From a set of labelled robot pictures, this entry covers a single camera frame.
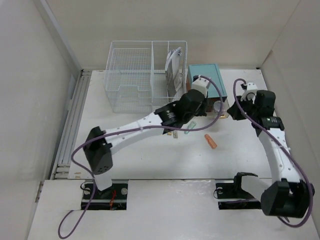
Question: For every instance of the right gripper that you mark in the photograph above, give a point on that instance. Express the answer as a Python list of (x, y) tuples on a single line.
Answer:
[(234, 111)]

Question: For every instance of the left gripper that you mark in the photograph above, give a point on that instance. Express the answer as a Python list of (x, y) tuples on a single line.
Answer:
[(202, 112)]

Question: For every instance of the clear drawer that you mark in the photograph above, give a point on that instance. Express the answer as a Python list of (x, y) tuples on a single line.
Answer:
[(210, 112)]

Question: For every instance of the grey setup guide booklet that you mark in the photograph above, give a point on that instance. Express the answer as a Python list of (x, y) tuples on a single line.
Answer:
[(171, 70)]

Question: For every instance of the teal drawer box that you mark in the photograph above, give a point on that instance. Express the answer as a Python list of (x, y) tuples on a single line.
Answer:
[(212, 71)]

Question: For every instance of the clear paperclip jar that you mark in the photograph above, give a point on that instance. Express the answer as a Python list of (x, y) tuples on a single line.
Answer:
[(217, 106)]

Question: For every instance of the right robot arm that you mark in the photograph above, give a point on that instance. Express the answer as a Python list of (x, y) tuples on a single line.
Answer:
[(290, 193)]

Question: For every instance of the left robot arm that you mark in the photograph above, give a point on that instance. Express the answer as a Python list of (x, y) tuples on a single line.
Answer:
[(103, 144)]

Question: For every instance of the green transparent tape case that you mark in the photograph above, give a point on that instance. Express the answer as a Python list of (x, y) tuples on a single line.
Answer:
[(190, 126)]

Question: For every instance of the small white eraser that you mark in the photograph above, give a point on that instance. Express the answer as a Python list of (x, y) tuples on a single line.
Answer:
[(175, 134)]

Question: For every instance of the orange transparent case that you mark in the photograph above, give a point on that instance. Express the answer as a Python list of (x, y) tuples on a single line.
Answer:
[(210, 141)]

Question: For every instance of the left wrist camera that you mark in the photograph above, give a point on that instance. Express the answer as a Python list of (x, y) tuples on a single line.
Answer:
[(201, 84)]

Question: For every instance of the white wire mesh organizer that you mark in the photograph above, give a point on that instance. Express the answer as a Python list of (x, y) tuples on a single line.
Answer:
[(135, 80)]

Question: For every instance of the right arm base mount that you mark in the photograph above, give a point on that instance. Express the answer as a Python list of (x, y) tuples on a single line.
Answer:
[(228, 198)]

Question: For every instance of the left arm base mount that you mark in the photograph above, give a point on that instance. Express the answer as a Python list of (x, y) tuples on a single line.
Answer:
[(113, 198)]

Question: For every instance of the aluminium rail frame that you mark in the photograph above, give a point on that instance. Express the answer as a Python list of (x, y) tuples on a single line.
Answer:
[(61, 162)]

